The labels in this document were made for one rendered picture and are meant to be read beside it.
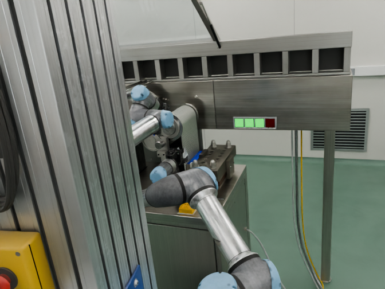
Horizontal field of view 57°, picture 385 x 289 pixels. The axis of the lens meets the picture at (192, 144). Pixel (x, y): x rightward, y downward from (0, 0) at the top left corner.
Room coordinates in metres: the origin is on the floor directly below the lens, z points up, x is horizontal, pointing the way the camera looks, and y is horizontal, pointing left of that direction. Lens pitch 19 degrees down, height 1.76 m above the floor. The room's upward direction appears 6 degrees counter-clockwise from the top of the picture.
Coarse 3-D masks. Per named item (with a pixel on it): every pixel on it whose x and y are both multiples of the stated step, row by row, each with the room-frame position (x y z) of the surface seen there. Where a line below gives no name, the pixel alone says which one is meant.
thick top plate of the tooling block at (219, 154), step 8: (216, 144) 2.10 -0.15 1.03; (208, 152) 1.98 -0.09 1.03; (216, 152) 1.96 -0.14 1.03; (224, 152) 1.95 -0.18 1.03; (232, 152) 1.97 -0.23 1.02; (200, 160) 1.86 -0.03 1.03; (208, 160) 1.85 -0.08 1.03; (216, 160) 1.83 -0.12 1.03; (224, 160) 1.82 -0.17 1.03; (216, 168) 1.72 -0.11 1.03; (224, 168) 1.80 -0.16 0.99; (216, 176) 1.69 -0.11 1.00
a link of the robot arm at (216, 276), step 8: (216, 272) 0.88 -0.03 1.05; (224, 272) 0.87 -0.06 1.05; (208, 280) 0.85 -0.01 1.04; (216, 280) 0.85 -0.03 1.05; (224, 280) 0.84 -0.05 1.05; (232, 280) 0.83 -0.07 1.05; (200, 288) 0.83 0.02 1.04; (208, 288) 0.82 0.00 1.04; (216, 288) 0.82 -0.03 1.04; (224, 288) 0.81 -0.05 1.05; (232, 288) 0.81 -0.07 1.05; (240, 288) 0.83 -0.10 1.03
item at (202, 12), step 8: (192, 0) 1.79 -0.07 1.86; (200, 0) 1.83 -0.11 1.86; (200, 8) 1.83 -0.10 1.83; (200, 16) 1.89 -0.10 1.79; (208, 16) 1.92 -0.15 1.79; (208, 24) 1.94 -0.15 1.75; (216, 32) 2.03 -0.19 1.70; (208, 40) 2.09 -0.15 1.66; (216, 40) 1.99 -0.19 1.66; (120, 48) 2.31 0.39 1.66; (128, 48) 2.29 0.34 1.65
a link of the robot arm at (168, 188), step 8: (168, 176) 1.19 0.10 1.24; (152, 184) 1.21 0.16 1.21; (160, 184) 1.17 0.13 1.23; (168, 184) 1.15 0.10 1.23; (176, 184) 1.15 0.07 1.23; (144, 192) 1.28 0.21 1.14; (152, 192) 1.17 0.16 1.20; (160, 192) 1.15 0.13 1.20; (168, 192) 1.14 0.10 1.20; (176, 192) 1.13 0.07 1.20; (144, 200) 1.27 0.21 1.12; (152, 200) 1.16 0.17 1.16; (160, 200) 1.14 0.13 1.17; (168, 200) 1.13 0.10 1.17; (176, 200) 1.13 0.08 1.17
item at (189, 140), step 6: (186, 132) 1.86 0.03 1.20; (192, 132) 1.94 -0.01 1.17; (186, 138) 1.85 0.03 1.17; (192, 138) 1.94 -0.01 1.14; (186, 144) 1.84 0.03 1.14; (192, 144) 1.93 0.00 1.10; (198, 144) 2.01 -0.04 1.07; (186, 150) 1.84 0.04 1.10; (192, 150) 1.92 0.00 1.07; (198, 150) 2.00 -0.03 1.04; (192, 156) 1.91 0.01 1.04; (186, 162) 1.82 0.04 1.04
